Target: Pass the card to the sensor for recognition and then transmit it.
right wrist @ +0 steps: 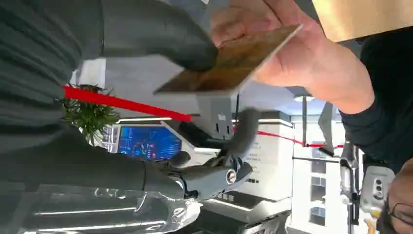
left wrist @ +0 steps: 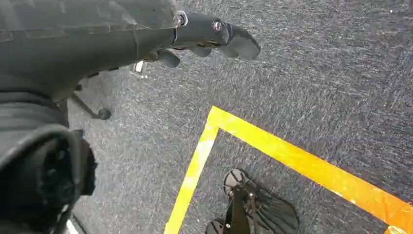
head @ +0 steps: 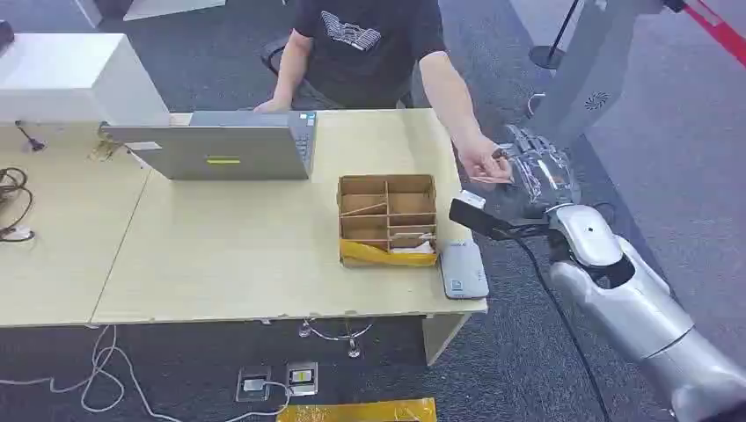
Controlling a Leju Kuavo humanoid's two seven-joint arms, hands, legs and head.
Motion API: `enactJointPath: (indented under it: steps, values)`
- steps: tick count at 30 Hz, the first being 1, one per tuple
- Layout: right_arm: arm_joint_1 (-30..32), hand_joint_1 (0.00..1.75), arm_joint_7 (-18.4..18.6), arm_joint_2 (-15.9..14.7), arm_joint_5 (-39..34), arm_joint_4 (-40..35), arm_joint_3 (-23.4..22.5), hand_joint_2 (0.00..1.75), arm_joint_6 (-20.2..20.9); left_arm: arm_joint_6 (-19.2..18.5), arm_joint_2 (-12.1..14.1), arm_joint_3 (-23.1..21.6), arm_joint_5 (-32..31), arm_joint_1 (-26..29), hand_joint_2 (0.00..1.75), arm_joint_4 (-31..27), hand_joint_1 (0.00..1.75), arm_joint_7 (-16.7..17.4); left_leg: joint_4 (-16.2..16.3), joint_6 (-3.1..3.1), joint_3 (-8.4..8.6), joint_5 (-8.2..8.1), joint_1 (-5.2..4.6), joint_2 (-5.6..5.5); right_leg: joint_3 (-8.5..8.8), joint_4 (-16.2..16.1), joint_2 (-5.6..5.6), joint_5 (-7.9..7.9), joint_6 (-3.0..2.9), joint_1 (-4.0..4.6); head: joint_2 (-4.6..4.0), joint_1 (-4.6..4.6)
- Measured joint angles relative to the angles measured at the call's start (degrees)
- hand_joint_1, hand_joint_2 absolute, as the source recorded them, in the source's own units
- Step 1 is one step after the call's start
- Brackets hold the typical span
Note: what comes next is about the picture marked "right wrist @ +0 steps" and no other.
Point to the shiny silver plastic cover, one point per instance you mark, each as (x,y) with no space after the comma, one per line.
(103,213)

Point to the white sign plate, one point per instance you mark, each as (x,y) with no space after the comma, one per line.
(93,72)

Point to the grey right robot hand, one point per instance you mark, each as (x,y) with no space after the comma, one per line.
(155,29)

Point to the blue display screen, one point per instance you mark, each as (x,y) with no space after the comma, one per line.
(150,142)

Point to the green potted plant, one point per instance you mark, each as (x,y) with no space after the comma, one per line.
(88,118)

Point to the white printed cabinet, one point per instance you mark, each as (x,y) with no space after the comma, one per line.
(271,161)

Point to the person's head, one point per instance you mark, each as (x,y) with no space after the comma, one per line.
(401,190)

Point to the white shelf unit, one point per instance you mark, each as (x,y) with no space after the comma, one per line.
(317,193)

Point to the eyeglasses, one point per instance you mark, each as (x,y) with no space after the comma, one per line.
(401,213)

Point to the grey white console desk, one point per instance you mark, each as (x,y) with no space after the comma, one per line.
(245,210)

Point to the wooden box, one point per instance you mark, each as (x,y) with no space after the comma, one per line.
(361,17)

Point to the ribbed grey right arm sleeve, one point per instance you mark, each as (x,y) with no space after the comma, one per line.
(29,64)

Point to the round ceiling lamp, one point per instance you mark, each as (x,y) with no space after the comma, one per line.
(304,99)

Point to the red barrier ribbon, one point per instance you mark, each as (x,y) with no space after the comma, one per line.
(129,104)

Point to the grey pillar bracket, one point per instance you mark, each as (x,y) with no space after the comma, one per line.
(214,113)

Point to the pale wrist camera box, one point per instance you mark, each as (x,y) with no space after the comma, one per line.
(376,189)

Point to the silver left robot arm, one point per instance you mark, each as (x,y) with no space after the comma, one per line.
(347,174)

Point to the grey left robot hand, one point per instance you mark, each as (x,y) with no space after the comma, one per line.
(371,224)

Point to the person's hand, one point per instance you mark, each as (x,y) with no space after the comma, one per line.
(306,58)

